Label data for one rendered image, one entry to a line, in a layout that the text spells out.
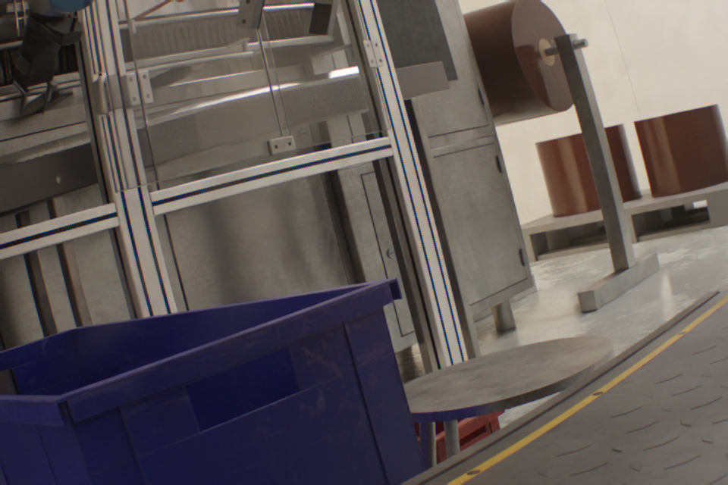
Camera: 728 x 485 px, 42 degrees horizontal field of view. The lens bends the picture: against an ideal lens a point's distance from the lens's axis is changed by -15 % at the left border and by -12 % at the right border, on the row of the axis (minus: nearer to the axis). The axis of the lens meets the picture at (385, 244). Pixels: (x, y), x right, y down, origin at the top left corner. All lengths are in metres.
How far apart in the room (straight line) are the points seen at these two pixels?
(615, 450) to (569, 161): 4.05
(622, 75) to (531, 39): 2.44
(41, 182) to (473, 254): 1.54
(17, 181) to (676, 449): 1.28
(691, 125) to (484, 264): 1.75
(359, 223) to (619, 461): 2.00
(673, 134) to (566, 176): 0.60
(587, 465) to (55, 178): 1.26
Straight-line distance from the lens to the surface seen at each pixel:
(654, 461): 0.62
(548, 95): 3.30
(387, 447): 0.98
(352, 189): 2.59
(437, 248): 2.30
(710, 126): 4.52
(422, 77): 2.51
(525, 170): 6.08
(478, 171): 3.02
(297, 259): 2.45
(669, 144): 4.47
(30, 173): 1.72
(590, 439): 0.70
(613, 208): 3.30
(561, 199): 4.75
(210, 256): 2.27
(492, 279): 2.99
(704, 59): 5.51
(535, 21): 3.37
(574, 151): 4.67
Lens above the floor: 0.52
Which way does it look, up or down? 4 degrees down
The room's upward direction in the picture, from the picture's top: 14 degrees counter-clockwise
